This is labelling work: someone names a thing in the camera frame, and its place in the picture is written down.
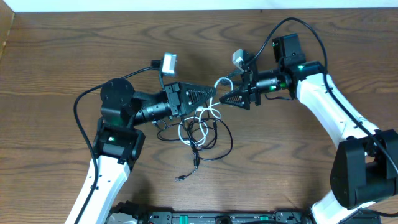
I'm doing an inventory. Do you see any black usb cable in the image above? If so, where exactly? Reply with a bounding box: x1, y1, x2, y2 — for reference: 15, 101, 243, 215
152, 102, 234, 182

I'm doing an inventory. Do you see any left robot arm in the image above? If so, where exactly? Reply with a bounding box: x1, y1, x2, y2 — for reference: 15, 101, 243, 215
66, 78, 216, 223

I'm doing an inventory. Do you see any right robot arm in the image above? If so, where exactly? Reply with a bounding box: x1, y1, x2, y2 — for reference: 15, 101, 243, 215
220, 34, 397, 223

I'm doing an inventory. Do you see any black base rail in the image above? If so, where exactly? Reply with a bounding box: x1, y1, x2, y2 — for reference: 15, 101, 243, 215
107, 211, 381, 224

